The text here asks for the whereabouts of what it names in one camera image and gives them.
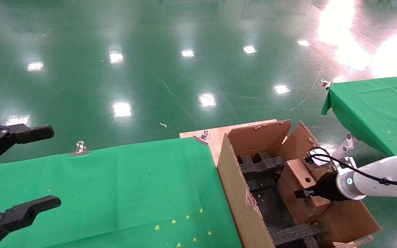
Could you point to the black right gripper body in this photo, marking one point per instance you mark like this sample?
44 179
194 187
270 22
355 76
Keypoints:
327 187

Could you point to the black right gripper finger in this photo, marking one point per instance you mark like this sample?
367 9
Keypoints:
305 193

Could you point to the small cardboard box with hole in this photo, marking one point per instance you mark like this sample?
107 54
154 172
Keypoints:
295 179

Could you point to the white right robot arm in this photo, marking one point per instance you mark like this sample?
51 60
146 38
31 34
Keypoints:
384 172

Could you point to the large open cardboard carton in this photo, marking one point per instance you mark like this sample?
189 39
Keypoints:
233 193

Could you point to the black foam base sheet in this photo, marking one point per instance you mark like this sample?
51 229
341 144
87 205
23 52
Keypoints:
271 206

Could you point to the black foam insert block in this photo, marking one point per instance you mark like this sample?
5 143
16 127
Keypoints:
260 167
295 234

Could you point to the grey metal table leg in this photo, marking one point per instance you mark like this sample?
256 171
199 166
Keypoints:
346 143

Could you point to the green felt tablecloth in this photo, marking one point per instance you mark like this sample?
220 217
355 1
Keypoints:
374 110
115 189

